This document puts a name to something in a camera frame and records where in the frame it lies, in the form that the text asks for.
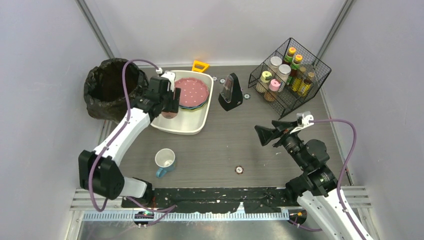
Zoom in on pink polka dot plate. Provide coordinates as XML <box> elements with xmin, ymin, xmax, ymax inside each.
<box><xmin>173</xmin><ymin>77</ymin><xmax>210</xmax><ymax>108</ymax></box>

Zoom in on green polka dot plate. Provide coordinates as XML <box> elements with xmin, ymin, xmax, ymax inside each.
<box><xmin>179</xmin><ymin>100</ymin><xmax>208</xmax><ymax>111</ymax></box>

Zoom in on blue polka dot plate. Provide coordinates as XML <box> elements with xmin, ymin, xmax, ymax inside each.
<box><xmin>178</xmin><ymin>82</ymin><xmax>211</xmax><ymax>111</ymax></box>

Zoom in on orange handled white mug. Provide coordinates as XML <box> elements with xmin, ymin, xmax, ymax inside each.
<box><xmin>161</xmin><ymin>107</ymin><xmax>179</xmax><ymax>119</ymax></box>

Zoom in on pink lid spice shaker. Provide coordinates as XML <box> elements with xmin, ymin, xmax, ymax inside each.
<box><xmin>264</xmin><ymin>79</ymin><xmax>281</xmax><ymax>102</ymax></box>

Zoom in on yellow label oil bottle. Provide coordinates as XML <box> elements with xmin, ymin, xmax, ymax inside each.
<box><xmin>297</xmin><ymin>71</ymin><xmax>315</xmax><ymax>97</ymax></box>

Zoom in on yellow oil bottle brown cap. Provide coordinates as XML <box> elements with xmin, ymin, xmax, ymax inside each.
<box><xmin>291</xmin><ymin>66</ymin><xmax>307</xmax><ymax>92</ymax></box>

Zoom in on black wire basket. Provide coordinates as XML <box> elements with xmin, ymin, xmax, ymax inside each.
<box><xmin>248</xmin><ymin>37</ymin><xmax>332</xmax><ymax>118</ymax></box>

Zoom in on yellow lid spice shaker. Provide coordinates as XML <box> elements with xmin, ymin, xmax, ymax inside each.
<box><xmin>255</xmin><ymin>70</ymin><xmax>273</xmax><ymax>94</ymax></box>

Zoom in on grain jar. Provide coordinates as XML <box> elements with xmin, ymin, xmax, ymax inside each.
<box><xmin>268</xmin><ymin>56</ymin><xmax>283</xmax><ymax>75</ymax></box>
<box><xmin>277</xmin><ymin>64</ymin><xmax>291</xmax><ymax>92</ymax></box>

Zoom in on red sauce bottle yellow cap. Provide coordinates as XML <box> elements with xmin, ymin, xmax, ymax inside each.
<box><xmin>287</xmin><ymin>54</ymin><xmax>303</xmax><ymax>85</ymax></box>

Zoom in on blue handled white mug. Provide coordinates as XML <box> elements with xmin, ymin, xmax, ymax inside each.
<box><xmin>154</xmin><ymin>148</ymin><xmax>176</xmax><ymax>178</ymax></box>

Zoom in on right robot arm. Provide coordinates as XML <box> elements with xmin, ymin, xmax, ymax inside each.
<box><xmin>254</xmin><ymin>115</ymin><xmax>372</xmax><ymax>240</ymax></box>

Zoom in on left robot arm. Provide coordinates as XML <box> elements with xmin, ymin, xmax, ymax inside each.
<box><xmin>78</xmin><ymin>71</ymin><xmax>181</xmax><ymax>212</ymax></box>

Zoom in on white rectangular basin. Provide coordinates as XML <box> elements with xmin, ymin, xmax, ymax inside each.
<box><xmin>150</xmin><ymin>70</ymin><xmax>214</xmax><ymax>135</ymax></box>

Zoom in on brown poker chip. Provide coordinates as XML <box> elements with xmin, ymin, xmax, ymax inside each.
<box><xmin>234</xmin><ymin>165</ymin><xmax>244</xmax><ymax>175</ymax></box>

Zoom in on black metronome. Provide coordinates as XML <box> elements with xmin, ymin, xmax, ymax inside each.
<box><xmin>218</xmin><ymin>73</ymin><xmax>244</xmax><ymax>112</ymax></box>

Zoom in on black bag lined trash bin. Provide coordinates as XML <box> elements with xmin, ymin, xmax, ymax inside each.
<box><xmin>83</xmin><ymin>58</ymin><xmax>149</xmax><ymax>123</ymax></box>

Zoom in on black base mat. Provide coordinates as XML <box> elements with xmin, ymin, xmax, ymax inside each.
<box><xmin>154</xmin><ymin>187</ymin><xmax>299</xmax><ymax>214</ymax></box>

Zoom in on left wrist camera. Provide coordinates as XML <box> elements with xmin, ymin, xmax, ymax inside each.
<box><xmin>161</xmin><ymin>71</ymin><xmax>176</xmax><ymax>92</ymax></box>

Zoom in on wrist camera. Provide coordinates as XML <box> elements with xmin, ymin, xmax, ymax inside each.
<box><xmin>161</xmin><ymin>71</ymin><xmax>176</xmax><ymax>92</ymax></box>
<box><xmin>290</xmin><ymin>111</ymin><xmax>315</xmax><ymax>134</ymax></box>

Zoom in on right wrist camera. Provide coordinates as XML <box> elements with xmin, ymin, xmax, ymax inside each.
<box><xmin>290</xmin><ymin>111</ymin><xmax>315</xmax><ymax>134</ymax></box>

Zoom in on orange plastic handle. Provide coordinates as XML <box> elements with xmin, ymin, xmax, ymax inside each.
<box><xmin>191</xmin><ymin>60</ymin><xmax>210</xmax><ymax>73</ymax></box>

